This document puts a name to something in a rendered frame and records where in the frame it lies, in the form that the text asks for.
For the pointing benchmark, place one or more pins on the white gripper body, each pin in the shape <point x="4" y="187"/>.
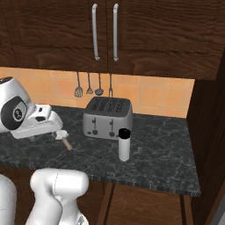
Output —
<point x="41" y="127"/>

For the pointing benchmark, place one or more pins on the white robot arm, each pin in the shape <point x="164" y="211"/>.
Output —
<point x="58" y="187"/>

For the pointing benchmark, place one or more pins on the hanging grey small spatula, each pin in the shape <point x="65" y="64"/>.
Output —
<point x="89" y="89"/>

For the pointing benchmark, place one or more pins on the silver four-slot toaster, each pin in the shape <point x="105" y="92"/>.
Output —
<point x="107" y="121"/>

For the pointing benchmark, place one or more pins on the hanging grey ladle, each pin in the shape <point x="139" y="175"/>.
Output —
<point x="99" y="90"/>

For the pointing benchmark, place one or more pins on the hanging grey fork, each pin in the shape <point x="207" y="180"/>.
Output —
<point x="110" y="88"/>

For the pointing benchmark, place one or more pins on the white bottle with black cap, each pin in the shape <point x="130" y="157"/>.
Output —
<point x="124" y="148"/>

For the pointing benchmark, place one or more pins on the narrow dark wood cupboard door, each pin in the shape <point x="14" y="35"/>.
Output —
<point x="5" y="38"/>

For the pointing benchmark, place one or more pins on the dark wood base cabinet door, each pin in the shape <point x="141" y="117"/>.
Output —
<point x="146" y="208"/>

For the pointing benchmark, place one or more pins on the tall dark wood cabinet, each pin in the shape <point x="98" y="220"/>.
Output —
<point x="208" y="132"/>

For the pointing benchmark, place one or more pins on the dark wood wall cupboard door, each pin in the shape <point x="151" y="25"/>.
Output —
<point x="167" y="35"/>
<point x="55" y="32"/>

